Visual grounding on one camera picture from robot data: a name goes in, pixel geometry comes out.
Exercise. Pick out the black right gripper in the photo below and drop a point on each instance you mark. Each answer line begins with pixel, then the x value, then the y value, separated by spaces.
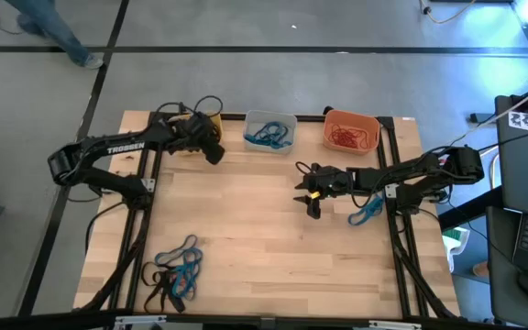
pixel 333 181

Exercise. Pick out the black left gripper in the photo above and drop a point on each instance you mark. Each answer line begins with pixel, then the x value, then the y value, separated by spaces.
pixel 195 133

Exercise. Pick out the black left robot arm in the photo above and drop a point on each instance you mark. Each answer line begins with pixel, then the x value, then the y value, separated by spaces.
pixel 122 147

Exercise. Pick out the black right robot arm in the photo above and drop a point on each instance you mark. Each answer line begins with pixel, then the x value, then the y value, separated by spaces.
pixel 406 172

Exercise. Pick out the wide black rubber band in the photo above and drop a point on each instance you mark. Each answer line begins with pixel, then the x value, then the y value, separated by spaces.
pixel 177 304
pixel 147 275

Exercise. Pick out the yellow plastic basket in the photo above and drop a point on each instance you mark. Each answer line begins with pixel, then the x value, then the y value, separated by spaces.
pixel 218 124

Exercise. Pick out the white plastic basket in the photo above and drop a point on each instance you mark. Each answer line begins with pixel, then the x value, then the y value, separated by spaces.
pixel 268 115

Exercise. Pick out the orange plastic basket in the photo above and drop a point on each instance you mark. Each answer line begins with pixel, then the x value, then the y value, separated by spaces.
pixel 351 120

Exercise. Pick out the person's legs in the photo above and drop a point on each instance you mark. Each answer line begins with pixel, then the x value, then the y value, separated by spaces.
pixel 67 41

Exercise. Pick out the white and green object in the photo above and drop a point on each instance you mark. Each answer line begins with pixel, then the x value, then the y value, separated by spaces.
pixel 456 249

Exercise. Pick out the person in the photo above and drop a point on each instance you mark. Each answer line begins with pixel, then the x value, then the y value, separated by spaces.
pixel 480 269

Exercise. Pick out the silver base bracket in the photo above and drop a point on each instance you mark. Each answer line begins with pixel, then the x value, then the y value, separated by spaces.
pixel 391 191
pixel 150 185

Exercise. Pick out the black aluminium table frame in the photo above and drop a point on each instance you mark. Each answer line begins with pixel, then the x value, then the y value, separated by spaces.
pixel 310 117

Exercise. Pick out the black frame knob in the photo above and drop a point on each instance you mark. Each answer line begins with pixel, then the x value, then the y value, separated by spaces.
pixel 327 110

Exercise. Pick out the silver frame plate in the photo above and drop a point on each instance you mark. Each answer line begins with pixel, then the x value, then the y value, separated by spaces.
pixel 140 320
pixel 394 325

